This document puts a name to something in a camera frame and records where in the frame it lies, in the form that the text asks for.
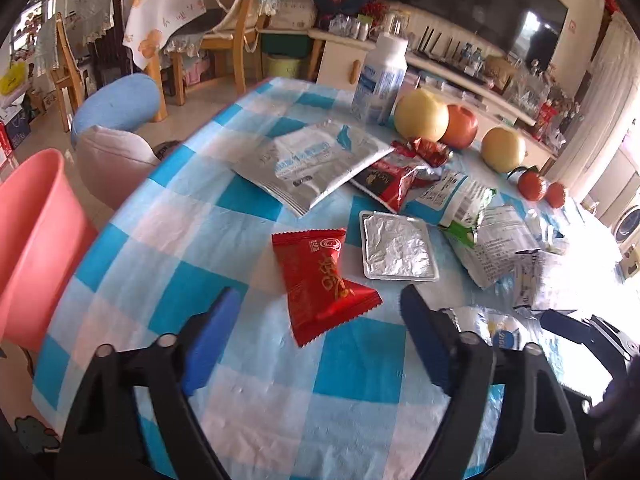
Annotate cream television cabinet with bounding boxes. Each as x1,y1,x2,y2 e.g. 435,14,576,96
309,27,558,171

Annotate green storage box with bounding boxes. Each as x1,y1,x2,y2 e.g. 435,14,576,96
260,32,313,58

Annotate red snack packet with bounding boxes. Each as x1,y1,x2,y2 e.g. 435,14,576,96
271,228,384,347

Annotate silver blue packet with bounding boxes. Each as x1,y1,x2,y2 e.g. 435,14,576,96
445,306,533,351

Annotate black television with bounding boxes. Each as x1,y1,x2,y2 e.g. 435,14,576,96
382,0,571,73

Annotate clear plastic wrapper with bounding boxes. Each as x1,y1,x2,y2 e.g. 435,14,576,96
525,210,571,256

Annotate pale grey cushion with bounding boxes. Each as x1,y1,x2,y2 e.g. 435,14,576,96
75,125,158,211

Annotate pink plastic bucket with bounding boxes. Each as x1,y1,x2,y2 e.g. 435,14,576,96
0,149,101,356

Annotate glass jars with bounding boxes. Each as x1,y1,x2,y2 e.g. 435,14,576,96
327,12,373,41

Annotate foil lidded plastic tray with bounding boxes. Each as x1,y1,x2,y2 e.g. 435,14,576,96
359,210,441,282

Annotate red black snack wrapper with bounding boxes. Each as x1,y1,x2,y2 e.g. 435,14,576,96
348,152,441,213

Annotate orange print dining tablecloth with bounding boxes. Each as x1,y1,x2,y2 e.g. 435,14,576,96
122,0,208,71

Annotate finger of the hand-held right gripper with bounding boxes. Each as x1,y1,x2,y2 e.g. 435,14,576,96
540,309,638,363

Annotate dark wooden chair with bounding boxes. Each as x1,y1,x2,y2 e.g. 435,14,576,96
92,0,131,88

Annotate wooden chair with cushion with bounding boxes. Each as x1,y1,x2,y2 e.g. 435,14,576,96
167,0,268,106

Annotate white plastic bottle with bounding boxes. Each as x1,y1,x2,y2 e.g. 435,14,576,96
350,32,409,126

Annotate white printed packet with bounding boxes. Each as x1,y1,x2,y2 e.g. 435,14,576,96
442,205,543,289

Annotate small red wrapper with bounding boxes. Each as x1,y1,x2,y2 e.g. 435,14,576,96
392,137,453,168

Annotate blue white checked tablecloth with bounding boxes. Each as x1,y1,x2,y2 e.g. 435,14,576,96
32,77,640,480

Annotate white sack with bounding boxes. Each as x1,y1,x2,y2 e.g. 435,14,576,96
272,0,318,31

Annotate blue stool cushion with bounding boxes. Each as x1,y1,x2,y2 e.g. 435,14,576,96
70,73,161,148

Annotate red apple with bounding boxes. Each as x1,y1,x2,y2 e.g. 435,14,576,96
440,104,480,149

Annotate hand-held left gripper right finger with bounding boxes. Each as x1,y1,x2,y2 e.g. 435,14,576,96
400,285,586,480

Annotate white washing machine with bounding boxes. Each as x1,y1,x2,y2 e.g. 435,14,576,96
610,205,640,256

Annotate yellow green waste bin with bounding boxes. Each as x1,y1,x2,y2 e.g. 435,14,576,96
262,52,306,81

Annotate cartoon floor mat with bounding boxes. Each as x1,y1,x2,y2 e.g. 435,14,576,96
0,342,63,466

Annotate large yellow apple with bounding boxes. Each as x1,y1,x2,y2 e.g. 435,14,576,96
393,89,450,143

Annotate white green packet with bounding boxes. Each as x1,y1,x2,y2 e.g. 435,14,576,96
415,170,498,248

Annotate grey white large packet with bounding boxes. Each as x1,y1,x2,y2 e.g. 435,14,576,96
231,120,396,218

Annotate wooden chair with lace cover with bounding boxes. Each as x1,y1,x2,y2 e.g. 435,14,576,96
50,12,93,133

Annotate yellow bag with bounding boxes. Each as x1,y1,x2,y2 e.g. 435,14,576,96
0,60,28,96

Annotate small yellow apple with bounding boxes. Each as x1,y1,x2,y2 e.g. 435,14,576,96
481,127,527,173

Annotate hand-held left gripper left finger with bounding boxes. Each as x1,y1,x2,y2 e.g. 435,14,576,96
55,287,243,480

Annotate black router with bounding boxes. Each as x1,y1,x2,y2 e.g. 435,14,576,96
415,25,466,58

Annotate white flat packet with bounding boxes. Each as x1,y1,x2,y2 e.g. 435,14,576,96
512,250,601,311

